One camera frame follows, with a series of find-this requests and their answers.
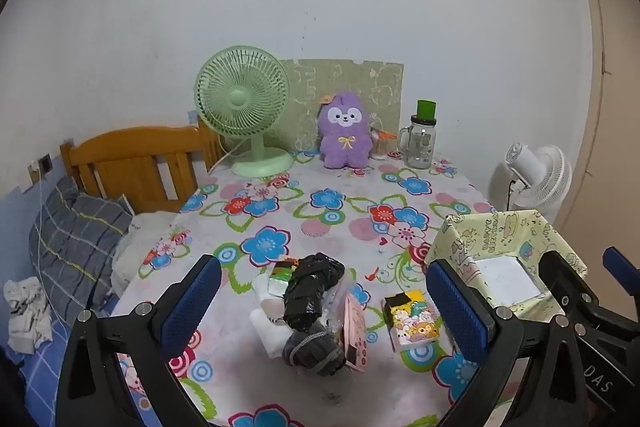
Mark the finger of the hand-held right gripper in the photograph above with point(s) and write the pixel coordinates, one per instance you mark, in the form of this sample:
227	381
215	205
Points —
620	264
565	277

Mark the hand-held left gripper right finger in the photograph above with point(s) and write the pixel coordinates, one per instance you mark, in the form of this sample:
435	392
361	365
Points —
460	312

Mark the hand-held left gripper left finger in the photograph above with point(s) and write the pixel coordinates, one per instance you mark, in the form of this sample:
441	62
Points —
192	302

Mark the yellow cartoon paper box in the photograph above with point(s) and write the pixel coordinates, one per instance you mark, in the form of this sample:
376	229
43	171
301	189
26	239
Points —
505	227

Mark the beige cloth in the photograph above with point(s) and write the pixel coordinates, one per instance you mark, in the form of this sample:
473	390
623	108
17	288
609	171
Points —
274	307

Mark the green orange tissue pack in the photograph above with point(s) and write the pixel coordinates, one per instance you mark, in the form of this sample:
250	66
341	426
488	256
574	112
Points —
280	279

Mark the pink wet wipes pack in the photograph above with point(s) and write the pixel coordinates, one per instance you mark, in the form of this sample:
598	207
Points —
355	332

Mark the black plastic bag bundle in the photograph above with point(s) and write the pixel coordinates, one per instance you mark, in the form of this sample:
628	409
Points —
310	292

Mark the grey knit cloth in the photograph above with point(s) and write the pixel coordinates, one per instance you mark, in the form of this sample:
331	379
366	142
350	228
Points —
312	349

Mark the white blanket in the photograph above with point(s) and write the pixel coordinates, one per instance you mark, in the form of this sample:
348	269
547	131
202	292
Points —
145	232

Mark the white floor fan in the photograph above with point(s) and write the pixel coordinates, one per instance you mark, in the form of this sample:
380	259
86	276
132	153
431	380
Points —
545	187

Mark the grey plaid pillow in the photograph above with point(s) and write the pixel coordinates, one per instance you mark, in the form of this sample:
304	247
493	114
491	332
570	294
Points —
75	237

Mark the floral tablecloth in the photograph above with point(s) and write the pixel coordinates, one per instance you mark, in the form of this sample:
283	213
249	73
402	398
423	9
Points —
325	227

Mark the blue checked bed sheet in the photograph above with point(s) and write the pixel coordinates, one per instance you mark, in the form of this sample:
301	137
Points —
45	377

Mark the crumpled white printed cloth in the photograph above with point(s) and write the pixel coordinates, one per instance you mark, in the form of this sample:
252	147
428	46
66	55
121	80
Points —
27	317

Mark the wooden bed headboard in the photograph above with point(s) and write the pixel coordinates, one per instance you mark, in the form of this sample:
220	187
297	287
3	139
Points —
130	147

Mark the glass jar with green lid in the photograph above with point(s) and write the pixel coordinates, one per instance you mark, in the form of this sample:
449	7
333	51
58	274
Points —
422	147

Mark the cotton swab container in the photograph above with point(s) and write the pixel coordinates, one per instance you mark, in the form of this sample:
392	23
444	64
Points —
381	149

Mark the purple plush toy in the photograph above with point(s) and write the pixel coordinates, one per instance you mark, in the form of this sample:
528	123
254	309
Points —
345	142

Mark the green desk fan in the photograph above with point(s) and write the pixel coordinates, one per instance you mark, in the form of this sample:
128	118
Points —
237	99

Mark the green patterned board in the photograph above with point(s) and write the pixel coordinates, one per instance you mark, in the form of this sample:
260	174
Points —
305	107

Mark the beige door frame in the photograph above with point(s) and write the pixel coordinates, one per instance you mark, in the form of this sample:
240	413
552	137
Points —
615	107

